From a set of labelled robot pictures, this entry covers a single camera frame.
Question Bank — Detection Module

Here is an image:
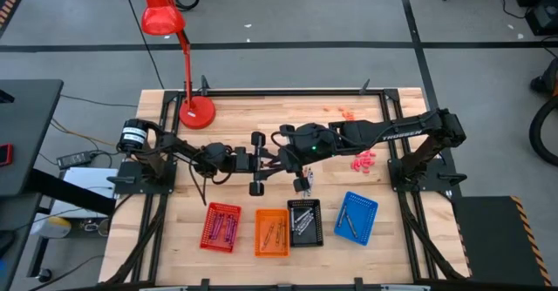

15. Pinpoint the orange plastic basket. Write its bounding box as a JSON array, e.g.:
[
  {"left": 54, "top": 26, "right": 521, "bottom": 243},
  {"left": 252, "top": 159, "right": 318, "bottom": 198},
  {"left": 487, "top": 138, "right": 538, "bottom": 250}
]
[{"left": 254, "top": 207, "right": 291, "bottom": 259}]

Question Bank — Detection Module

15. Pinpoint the black plastic basket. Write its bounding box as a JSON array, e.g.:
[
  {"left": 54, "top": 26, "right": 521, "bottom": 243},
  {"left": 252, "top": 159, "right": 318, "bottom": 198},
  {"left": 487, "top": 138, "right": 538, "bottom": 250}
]
[{"left": 286, "top": 198, "right": 325, "bottom": 248}]

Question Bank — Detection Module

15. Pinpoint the black lamp cable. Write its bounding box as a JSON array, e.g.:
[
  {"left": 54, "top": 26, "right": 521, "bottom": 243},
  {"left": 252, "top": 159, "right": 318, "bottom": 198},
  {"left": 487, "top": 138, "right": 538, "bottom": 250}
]
[{"left": 119, "top": 0, "right": 166, "bottom": 90}]

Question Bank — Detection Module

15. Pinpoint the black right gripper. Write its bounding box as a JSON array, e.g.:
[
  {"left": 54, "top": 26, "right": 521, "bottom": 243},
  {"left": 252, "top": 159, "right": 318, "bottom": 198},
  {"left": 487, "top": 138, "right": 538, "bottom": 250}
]
[{"left": 273, "top": 124, "right": 312, "bottom": 193}]

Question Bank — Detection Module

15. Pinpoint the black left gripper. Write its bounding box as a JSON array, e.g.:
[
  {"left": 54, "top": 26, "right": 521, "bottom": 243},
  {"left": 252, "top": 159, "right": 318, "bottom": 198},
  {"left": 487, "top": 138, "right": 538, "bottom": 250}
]
[{"left": 235, "top": 132, "right": 285, "bottom": 197}]

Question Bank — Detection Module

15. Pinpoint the black equipment box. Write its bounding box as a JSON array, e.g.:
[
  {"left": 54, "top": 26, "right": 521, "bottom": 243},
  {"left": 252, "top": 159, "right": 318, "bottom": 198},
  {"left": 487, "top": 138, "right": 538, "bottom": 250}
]
[{"left": 512, "top": 0, "right": 558, "bottom": 37}]

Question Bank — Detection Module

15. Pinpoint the black vacuum hose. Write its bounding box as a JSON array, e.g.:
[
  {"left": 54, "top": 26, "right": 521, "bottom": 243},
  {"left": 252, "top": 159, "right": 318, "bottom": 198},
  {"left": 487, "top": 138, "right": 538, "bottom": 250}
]
[{"left": 528, "top": 97, "right": 558, "bottom": 167}]

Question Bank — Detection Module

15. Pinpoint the red phone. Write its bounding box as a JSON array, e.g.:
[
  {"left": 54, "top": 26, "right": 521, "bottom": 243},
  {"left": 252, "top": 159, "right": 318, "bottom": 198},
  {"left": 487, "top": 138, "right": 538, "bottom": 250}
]
[{"left": 0, "top": 143, "right": 14, "bottom": 167}]

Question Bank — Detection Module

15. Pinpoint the black platform hazard stripe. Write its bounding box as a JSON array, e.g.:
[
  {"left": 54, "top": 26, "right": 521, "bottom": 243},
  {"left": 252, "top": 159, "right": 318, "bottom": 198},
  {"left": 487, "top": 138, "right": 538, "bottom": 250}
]
[{"left": 451, "top": 194, "right": 554, "bottom": 288}]

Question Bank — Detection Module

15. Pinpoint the red plastic basket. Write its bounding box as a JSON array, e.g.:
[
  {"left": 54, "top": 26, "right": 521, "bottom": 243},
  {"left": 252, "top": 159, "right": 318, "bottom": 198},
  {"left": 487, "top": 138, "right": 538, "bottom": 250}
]
[{"left": 199, "top": 201, "right": 243, "bottom": 254}]

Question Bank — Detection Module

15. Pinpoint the pink screw pile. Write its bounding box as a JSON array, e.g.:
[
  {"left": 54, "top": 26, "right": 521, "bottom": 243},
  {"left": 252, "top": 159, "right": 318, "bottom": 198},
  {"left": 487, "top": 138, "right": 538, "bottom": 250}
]
[{"left": 350, "top": 149, "right": 378, "bottom": 175}]

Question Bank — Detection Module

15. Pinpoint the yellow white object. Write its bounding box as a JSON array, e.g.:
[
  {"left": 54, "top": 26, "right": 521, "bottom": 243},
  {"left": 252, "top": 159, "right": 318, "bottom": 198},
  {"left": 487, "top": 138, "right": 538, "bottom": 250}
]
[{"left": 31, "top": 215, "right": 72, "bottom": 240}]

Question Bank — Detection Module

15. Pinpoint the black floor cable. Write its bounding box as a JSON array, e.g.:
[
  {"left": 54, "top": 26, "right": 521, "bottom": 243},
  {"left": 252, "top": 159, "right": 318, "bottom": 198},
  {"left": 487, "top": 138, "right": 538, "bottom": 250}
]
[{"left": 59, "top": 92, "right": 139, "bottom": 109}]

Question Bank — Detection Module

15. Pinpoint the dark grey desk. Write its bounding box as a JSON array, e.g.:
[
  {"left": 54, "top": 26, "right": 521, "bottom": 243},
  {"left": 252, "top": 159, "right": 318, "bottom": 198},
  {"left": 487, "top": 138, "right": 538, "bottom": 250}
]
[{"left": 0, "top": 78, "right": 117, "bottom": 291}]

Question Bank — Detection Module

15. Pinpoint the red desk lamp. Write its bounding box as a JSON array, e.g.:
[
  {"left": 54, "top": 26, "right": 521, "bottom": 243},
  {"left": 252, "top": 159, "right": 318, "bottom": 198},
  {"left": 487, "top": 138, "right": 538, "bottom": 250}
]
[{"left": 139, "top": 0, "right": 217, "bottom": 131}]

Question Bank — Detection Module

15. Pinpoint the white box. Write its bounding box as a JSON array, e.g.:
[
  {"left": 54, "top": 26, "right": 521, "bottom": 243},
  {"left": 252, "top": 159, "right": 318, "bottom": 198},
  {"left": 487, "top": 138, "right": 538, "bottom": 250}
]
[{"left": 50, "top": 166, "right": 119, "bottom": 219}]

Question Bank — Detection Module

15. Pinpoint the orange floor cable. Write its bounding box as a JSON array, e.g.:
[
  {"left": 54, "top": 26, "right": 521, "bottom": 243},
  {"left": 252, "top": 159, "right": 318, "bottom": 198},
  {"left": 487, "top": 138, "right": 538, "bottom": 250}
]
[{"left": 49, "top": 118, "right": 128, "bottom": 149}]

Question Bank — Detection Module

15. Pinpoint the black aluminium table frame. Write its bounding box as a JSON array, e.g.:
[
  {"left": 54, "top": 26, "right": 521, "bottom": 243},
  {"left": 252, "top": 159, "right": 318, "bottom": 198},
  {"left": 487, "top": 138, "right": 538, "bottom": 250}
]
[{"left": 102, "top": 78, "right": 471, "bottom": 291}]

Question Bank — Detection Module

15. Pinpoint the blue plastic basket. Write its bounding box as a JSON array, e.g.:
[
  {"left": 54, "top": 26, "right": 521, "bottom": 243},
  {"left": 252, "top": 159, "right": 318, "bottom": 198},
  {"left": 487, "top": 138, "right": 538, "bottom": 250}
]
[{"left": 333, "top": 190, "right": 379, "bottom": 247}]

